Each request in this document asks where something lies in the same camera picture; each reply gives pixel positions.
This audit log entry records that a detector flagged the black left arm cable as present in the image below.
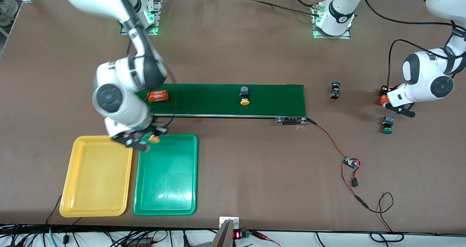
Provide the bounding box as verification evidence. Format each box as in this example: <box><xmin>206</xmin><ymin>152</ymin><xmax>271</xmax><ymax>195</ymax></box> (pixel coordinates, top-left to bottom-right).
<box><xmin>362</xmin><ymin>0</ymin><xmax>466</xmax><ymax>95</ymax></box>

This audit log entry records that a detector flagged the thin black power cable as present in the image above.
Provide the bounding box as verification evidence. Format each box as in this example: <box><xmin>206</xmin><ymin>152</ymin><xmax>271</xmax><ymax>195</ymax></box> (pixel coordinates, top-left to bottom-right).
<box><xmin>359</xmin><ymin>192</ymin><xmax>404</xmax><ymax>243</ymax></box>

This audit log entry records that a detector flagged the yellow plastic tray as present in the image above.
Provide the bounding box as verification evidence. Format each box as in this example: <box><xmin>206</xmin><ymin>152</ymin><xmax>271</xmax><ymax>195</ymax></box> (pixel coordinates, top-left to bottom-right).
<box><xmin>59</xmin><ymin>135</ymin><xmax>134</xmax><ymax>218</ymax></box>

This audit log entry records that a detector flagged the thin black table cable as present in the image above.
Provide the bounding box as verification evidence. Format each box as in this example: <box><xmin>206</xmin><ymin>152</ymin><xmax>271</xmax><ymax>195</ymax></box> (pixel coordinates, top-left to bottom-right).
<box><xmin>46</xmin><ymin>195</ymin><xmax>63</xmax><ymax>226</ymax></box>

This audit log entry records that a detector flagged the teal cable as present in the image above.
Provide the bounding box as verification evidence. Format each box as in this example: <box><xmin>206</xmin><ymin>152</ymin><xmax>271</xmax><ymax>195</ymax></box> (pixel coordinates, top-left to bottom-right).
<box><xmin>47</xmin><ymin>227</ymin><xmax>59</xmax><ymax>247</ymax></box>

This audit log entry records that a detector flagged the grey floor object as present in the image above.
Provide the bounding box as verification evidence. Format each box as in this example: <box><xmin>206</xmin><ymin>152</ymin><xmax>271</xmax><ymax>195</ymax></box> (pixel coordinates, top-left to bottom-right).
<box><xmin>0</xmin><ymin>0</ymin><xmax>19</xmax><ymax>26</ymax></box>

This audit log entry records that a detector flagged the black base supply cable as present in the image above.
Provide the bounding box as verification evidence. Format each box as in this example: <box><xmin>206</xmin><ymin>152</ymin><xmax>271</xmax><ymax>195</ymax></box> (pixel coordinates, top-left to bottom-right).
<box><xmin>249</xmin><ymin>0</ymin><xmax>321</xmax><ymax>15</ymax></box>

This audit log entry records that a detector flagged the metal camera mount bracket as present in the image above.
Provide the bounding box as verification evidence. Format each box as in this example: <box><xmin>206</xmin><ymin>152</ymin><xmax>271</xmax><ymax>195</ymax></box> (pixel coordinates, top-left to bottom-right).
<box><xmin>210</xmin><ymin>216</ymin><xmax>240</xmax><ymax>247</ymax></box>

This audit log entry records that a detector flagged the green conveyor belt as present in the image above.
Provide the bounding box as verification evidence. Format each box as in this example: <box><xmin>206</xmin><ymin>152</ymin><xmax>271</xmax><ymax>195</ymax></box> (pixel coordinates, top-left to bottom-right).
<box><xmin>126</xmin><ymin>82</ymin><xmax>308</xmax><ymax>126</ymax></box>

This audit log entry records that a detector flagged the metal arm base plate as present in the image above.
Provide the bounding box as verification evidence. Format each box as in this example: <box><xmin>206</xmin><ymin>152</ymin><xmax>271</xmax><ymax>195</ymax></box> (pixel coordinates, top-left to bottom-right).
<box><xmin>312</xmin><ymin>3</ymin><xmax>352</xmax><ymax>39</ymax></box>
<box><xmin>120</xmin><ymin>0</ymin><xmax>162</xmax><ymax>36</ymax></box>

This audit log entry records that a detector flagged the red clip lead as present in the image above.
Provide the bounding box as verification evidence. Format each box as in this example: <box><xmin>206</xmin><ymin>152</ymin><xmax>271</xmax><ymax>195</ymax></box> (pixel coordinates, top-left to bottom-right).
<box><xmin>250</xmin><ymin>230</ymin><xmax>281</xmax><ymax>247</ymax></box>

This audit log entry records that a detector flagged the green plastic tray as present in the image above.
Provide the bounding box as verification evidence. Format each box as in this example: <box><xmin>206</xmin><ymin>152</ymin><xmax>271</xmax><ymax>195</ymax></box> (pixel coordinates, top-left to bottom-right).
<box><xmin>133</xmin><ymin>134</ymin><xmax>199</xmax><ymax>216</ymax></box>

